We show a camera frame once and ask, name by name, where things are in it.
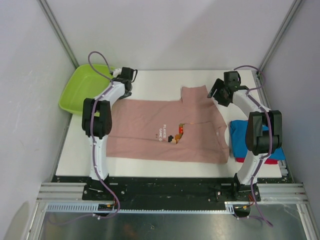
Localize blue folded t-shirt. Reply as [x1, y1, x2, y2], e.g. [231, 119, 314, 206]
[229, 120, 286, 162]

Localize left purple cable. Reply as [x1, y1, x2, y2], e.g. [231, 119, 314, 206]
[47, 51, 121, 226]

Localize pink t-shirt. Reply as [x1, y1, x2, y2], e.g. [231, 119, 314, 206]
[106, 85, 230, 164]

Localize green plastic tub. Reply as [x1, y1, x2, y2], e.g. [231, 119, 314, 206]
[58, 64, 110, 116]

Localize aluminium frame rail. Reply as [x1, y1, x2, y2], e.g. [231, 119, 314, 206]
[36, 182, 309, 204]

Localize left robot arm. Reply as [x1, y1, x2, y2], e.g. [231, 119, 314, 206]
[81, 67, 138, 181]

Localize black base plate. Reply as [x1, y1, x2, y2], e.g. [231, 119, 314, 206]
[50, 174, 262, 204]

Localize grey slotted cable duct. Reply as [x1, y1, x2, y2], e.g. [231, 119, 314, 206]
[45, 201, 235, 215]

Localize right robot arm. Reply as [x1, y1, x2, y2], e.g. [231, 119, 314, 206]
[207, 71, 283, 201]

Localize red folded t-shirt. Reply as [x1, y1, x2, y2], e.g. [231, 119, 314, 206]
[235, 157, 278, 165]

